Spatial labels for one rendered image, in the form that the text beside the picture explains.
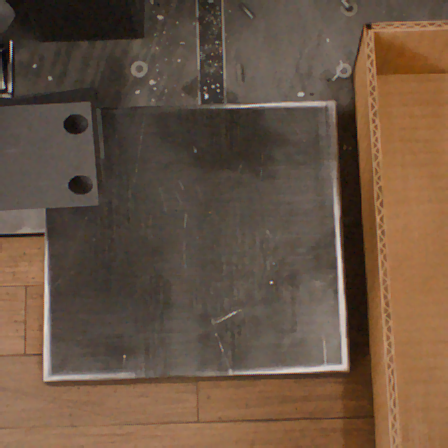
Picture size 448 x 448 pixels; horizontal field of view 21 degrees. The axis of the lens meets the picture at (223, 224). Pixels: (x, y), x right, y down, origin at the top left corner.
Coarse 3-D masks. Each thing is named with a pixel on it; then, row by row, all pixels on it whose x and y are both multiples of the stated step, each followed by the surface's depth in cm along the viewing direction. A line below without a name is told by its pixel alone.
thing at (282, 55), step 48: (192, 0) 75; (240, 0) 75; (288, 0) 75; (336, 0) 75; (384, 0) 75; (432, 0) 75; (48, 48) 74; (96, 48) 74; (144, 48) 74; (192, 48) 74; (240, 48) 74; (288, 48) 74; (336, 48) 74; (96, 96) 73; (144, 96) 73; (192, 96) 73; (240, 96) 73; (288, 96) 73; (336, 96) 73
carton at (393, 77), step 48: (384, 48) 69; (432, 48) 69; (384, 96) 72; (432, 96) 72; (384, 144) 72; (432, 144) 72; (384, 192) 71; (432, 192) 71; (384, 240) 63; (432, 240) 70; (384, 288) 63; (432, 288) 69; (384, 336) 62; (432, 336) 69; (384, 384) 62; (432, 384) 68; (384, 432) 63; (432, 432) 67
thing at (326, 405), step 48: (0, 240) 71; (0, 288) 70; (0, 336) 70; (0, 384) 69; (144, 384) 69; (192, 384) 69; (240, 384) 69; (288, 384) 69; (336, 384) 69; (0, 432) 68; (48, 432) 68; (96, 432) 68; (144, 432) 68; (192, 432) 68; (240, 432) 68; (288, 432) 68; (336, 432) 68
